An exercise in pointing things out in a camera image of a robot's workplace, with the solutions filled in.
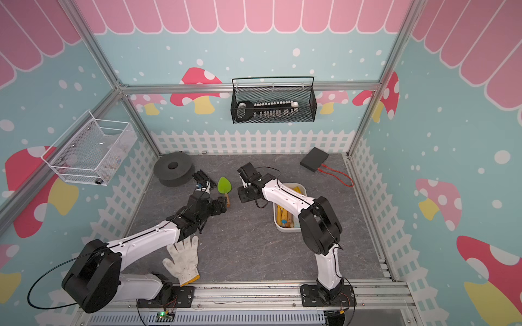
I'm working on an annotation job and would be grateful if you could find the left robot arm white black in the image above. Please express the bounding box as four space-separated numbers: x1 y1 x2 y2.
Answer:
62 190 227 313

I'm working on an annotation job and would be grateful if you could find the white plastic storage box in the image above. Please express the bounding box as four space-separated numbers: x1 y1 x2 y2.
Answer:
272 183 307 234

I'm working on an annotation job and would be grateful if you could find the red cable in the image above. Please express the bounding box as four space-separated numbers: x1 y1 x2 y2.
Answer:
317 164 355 188

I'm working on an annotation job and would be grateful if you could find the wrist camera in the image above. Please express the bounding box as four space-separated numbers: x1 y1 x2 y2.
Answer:
238 163 262 185
195 180 210 192

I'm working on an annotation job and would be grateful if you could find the black cable loop left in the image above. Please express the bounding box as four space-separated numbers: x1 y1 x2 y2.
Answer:
26 256 103 311

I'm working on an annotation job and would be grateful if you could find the bright green trowel wooden handle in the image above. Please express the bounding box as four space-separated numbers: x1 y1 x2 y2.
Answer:
217 177 232 207

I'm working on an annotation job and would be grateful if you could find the white wire mesh basket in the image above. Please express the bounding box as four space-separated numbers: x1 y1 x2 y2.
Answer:
41 111 137 186

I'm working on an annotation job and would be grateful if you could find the small green circuit board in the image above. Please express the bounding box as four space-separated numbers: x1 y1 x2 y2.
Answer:
155 311 175 323

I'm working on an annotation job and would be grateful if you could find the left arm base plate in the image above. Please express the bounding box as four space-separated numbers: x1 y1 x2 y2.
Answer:
137 285 195 310

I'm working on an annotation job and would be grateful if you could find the black wire mesh basket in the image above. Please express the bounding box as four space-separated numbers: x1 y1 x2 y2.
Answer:
231 76 318 124

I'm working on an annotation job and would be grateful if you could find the yellow shovel yellow handle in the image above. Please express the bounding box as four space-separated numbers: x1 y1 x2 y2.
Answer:
276 205 292 228

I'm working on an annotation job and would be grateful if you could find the white work glove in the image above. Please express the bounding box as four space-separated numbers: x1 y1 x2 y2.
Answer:
163 236 200 287

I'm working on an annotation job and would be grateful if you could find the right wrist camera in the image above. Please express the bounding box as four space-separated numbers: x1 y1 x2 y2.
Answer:
238 163 262 185

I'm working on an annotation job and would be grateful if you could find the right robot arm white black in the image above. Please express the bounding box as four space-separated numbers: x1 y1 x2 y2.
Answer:
238 179 345 305

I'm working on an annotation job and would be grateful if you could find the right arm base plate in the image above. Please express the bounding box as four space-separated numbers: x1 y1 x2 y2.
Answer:
300 283 357 308

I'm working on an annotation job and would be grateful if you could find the black socket holder tool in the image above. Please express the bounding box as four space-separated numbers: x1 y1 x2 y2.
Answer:
235 101 299 122

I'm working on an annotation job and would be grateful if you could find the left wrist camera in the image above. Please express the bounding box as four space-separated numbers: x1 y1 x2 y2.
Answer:
195 180 210 192

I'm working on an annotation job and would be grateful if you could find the grey slotted cable duct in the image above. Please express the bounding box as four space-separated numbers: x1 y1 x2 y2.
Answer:
86 311 326 325

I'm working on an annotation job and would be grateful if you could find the black flat box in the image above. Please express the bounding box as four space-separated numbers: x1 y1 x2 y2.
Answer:
300 148 329 173

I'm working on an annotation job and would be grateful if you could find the black aluminium extrusion bar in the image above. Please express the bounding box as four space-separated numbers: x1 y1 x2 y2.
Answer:
192 170 217 191

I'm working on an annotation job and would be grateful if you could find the dark grey foam roll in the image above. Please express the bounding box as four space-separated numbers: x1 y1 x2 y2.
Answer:
154 152 195 187

